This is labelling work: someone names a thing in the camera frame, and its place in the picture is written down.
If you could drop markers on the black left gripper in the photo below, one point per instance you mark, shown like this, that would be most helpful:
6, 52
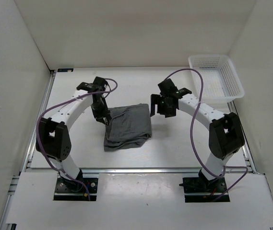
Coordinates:
105, 113

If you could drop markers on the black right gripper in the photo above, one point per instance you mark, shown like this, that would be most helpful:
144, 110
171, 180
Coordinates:
156, 99

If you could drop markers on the grey cotton shorts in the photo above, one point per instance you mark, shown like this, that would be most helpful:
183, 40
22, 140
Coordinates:
130, 127

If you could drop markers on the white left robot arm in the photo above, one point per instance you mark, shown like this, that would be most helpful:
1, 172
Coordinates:
53, 133

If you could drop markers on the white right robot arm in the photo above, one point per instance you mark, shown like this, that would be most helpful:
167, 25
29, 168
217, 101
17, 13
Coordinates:
225, 132

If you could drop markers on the blue corner label sticker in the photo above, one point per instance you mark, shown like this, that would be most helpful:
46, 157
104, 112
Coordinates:
65, 70

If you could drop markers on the white perforated plastic basket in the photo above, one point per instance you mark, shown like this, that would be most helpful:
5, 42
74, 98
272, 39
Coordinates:
221, 82

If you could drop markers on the aluminium front frame rail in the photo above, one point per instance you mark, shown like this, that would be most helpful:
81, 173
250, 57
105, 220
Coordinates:
139, 170

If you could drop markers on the aluminium frame rail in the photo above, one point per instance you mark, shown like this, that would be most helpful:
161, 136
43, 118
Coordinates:
249, 161
139, 170
28, 155

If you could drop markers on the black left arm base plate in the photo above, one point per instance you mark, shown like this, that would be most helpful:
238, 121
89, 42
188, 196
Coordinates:
72, 191

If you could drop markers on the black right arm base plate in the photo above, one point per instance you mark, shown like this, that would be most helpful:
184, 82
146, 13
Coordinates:
196, 190

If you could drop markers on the aluminium right frame rail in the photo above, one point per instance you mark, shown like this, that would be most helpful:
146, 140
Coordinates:
249, 161

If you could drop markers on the aluminium left frame rail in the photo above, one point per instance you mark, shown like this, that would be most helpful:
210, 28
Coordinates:
28, 155

